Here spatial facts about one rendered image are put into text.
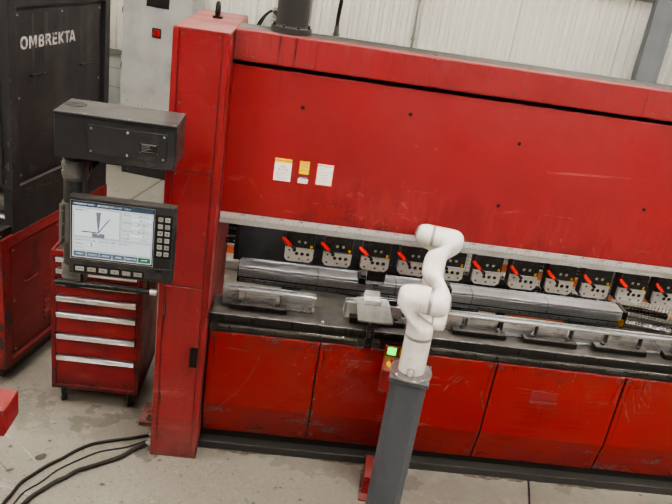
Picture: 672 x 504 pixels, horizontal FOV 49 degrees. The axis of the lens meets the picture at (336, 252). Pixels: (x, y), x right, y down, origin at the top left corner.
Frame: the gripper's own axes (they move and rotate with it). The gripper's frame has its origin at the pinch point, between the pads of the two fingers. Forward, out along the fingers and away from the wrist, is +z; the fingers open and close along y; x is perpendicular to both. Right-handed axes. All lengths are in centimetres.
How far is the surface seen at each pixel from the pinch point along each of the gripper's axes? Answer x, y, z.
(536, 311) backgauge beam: 70, -68, -2
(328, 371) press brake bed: -43, -11, 25
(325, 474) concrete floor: -35, 5, 84
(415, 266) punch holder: -6.9, -32.1, -36.3
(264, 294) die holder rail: -83, -21, -10
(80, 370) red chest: -185, -15, 60
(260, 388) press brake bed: -78, -5, 41
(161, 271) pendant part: -120, 40, -50
